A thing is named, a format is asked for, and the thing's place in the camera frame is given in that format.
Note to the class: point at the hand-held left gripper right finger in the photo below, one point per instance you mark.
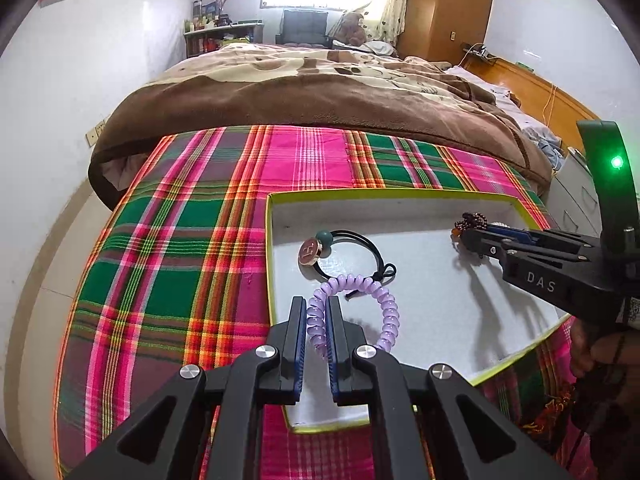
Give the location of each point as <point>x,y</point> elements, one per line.
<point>332,350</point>

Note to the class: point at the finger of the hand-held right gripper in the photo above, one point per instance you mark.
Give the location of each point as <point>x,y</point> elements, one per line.
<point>515,234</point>
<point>482,246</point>

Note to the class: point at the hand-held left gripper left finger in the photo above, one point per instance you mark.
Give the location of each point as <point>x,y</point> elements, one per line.
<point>299,340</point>

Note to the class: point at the yellow-green cardboard tray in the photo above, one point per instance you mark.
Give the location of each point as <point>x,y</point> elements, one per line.
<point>400,220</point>

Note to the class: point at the person's right hand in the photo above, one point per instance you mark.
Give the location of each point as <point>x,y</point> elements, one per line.
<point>607,347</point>

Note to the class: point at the white drawer nightstand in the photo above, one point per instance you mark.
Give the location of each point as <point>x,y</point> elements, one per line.
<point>575,195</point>

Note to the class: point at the light blue clothes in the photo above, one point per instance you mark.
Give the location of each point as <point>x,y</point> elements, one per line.
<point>547,150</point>

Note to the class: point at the pale pink bedsheet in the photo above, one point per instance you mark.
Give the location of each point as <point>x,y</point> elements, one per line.
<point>500,105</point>

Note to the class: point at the wooden headboard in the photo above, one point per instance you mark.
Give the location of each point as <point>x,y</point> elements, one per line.
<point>540,90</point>

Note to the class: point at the plaid pink green cloth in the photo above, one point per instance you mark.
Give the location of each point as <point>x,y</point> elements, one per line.
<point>175,260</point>

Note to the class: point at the power strip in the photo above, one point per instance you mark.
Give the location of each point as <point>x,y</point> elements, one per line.
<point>480,51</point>

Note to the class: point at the white pillow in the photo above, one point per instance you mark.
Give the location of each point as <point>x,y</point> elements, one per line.
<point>380,49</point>

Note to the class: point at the brown beige printed blanket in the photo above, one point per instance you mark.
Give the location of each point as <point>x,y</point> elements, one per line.
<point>300,100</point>

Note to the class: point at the wooden wardrobe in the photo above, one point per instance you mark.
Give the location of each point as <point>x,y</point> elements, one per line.
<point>450,5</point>

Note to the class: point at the brown teddy bear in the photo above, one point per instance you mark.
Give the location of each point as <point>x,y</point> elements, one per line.
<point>350,27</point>

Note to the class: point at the dark grey chair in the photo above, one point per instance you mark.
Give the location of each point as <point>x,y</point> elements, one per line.
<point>302,27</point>

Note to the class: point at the cluttered white shelf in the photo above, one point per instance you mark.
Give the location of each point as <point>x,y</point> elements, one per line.
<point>220,37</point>

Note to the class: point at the wall socket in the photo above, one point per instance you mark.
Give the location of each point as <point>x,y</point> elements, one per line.
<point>95,132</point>

